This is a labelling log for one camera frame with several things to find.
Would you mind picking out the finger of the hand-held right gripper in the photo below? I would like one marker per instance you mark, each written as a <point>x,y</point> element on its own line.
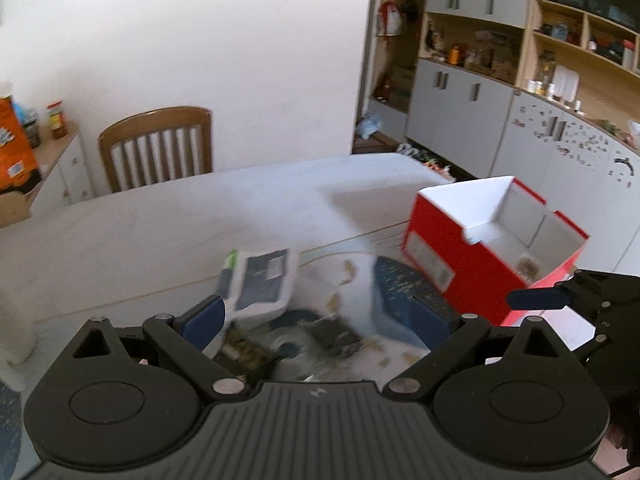
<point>540,297</point>

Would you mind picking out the white blue tissue pack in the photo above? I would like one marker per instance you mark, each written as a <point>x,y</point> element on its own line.
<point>260,280</point>

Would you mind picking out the dark glass jar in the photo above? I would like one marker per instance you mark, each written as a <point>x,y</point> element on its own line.
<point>33,130</point>

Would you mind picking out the blue white floor pack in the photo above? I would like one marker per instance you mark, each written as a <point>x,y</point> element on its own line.
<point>369,126</point>

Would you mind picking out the red cardboard box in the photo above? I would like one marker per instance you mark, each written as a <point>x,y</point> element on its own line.
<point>440,240</point>

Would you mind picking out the wooden chair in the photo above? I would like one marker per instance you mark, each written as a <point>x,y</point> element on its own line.
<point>150,120</point>

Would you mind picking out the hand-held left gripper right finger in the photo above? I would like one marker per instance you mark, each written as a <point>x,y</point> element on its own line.
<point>431,320</point>

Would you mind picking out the clear tape roll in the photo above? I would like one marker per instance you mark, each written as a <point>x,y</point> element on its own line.
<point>280,334</point>

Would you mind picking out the grey wooden wall cabinet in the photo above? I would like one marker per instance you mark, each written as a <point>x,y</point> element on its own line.
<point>465,105</point>

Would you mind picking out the white side cabinet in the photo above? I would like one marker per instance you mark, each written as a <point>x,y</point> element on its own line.
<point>70,170</point>

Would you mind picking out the red lid jar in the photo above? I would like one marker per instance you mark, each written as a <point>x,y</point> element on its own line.
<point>57,122</point>

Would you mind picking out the brown cardboard box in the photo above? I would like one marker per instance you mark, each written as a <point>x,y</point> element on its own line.
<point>14,210</point>

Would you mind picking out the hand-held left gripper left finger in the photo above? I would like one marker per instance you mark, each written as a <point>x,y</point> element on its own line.
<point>205,322</point>

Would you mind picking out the orange snack bag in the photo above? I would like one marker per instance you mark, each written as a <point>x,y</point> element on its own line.
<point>15,150</point>

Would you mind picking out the red white hanging bag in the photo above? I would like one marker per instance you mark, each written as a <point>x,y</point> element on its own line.
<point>391,20</point>

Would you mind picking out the black hanging bag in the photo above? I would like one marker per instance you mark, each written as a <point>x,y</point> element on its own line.
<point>409,10</point>

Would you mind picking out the orange bottle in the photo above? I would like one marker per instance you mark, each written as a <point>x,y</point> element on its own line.
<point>454,55</point>

